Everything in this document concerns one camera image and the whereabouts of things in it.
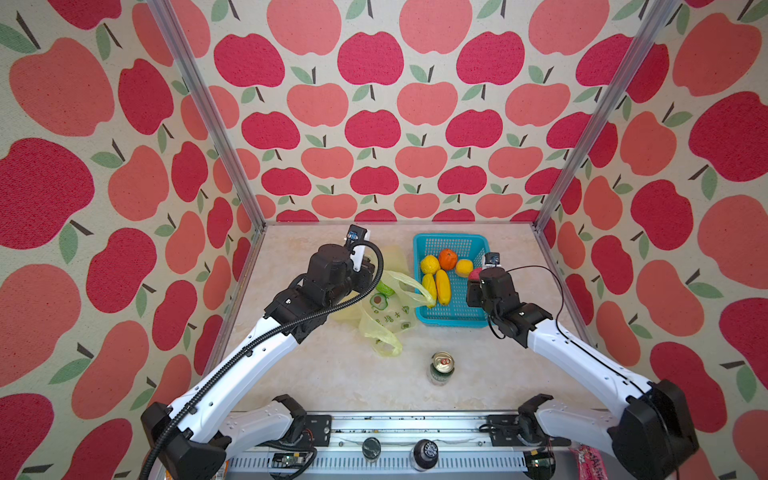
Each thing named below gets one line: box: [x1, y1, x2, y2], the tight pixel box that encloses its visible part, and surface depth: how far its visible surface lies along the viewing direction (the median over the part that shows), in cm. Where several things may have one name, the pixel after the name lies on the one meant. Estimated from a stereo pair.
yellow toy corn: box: [422, 273, 437, 309], surface depth 99 cm
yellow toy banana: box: [435, 269, 451, 306], surface depth 99 cm
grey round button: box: [362, 437, 382, 460], surface depth 65 cm
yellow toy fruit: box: [420, 254, 441, 275], surface depth 104 cm
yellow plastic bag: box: [329, 246, 437, 358], surface depth 80 cm
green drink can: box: [430, 351, 455, 386], surface depth 76 cm
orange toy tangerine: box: [439, 248, 458, 271], surface depth 105 cm
